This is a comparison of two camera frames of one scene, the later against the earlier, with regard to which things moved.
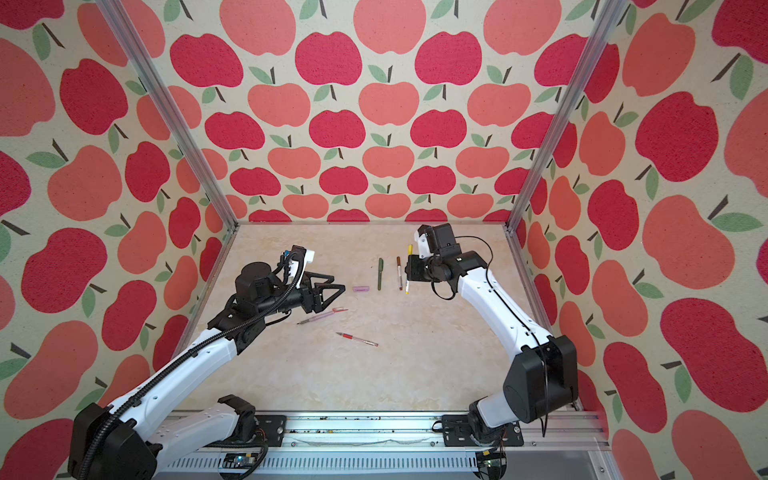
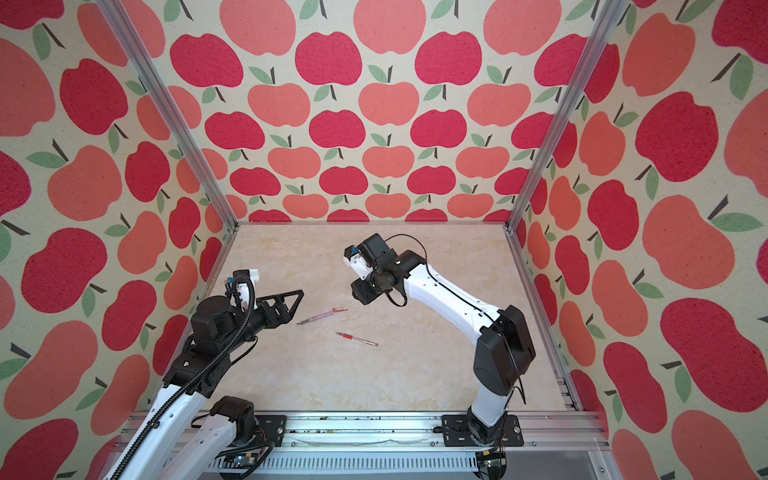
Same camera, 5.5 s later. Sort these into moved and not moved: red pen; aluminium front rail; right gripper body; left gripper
Moved: left gripper; right gripper body
Not moved: aluminium front rail; red pen
